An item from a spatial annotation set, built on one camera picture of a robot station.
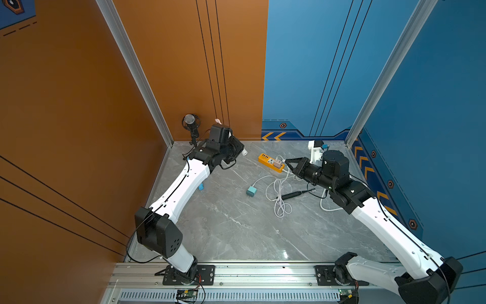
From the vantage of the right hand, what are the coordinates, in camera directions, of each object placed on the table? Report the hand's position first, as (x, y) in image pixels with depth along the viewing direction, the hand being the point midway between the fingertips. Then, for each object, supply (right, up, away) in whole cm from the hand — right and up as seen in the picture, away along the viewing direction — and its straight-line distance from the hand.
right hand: (285, 161), depth 69 cm
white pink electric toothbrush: (-15, +4, +8) cm, 18 cm away
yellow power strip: (-3, -1, +37) cm, 37 cm away
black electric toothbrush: (+10, -17, +25) cm, 32 cm away
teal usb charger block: (-12, -16, +26) cm, 33 cm away
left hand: (-15, +7, +10) cm, 20 cm away
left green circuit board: (-37, -50, +2) cm, 62 cm away
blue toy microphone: (-39, -14, +29) cm, 50 cm away
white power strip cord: (+23, -23, +20) cm, 38 cm away
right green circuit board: (+24, -51, +3) cm, 56 cm away
